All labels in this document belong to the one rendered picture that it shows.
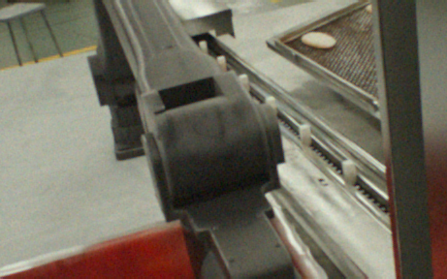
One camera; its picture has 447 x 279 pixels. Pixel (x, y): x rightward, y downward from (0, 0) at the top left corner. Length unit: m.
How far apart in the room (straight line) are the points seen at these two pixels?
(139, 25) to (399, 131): 0.33
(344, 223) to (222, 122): 0.39
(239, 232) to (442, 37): 0.24
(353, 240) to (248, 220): 0.35
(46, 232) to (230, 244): 0.62
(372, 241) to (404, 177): 0.50
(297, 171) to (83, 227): 0.31
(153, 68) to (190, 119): 0.07
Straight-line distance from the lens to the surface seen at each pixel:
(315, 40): 1.27
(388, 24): 0.23
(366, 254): 0.73
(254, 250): 0.38
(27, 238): 0.99
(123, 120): 1.14
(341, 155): 0.95
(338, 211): 0.80
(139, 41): 0.51
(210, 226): 0.41
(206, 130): 0.41
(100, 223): 0.96
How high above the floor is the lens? 1.29
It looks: 24 degrees down
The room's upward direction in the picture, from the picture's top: 11 degrees counter-clockwise
